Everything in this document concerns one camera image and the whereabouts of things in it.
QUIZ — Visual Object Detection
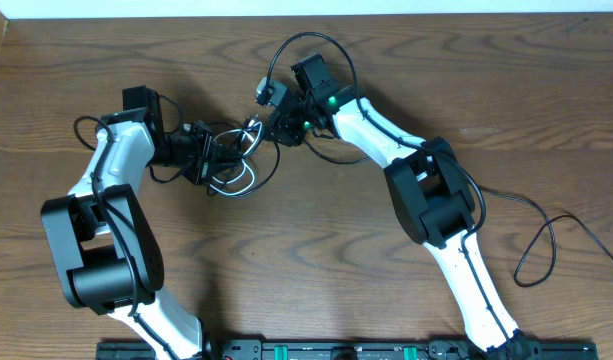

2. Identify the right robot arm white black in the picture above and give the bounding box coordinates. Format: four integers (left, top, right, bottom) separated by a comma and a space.
256, 54, 531, 359

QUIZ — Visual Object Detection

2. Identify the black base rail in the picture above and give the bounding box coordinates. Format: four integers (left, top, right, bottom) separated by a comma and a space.
95, 339, 600, 360

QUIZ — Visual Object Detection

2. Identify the white cable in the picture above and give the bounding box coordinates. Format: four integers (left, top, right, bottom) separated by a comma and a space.
208, 119, 265, 197

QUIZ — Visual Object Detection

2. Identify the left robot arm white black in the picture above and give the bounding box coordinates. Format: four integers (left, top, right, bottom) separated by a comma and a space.
40, 86, 245, 359

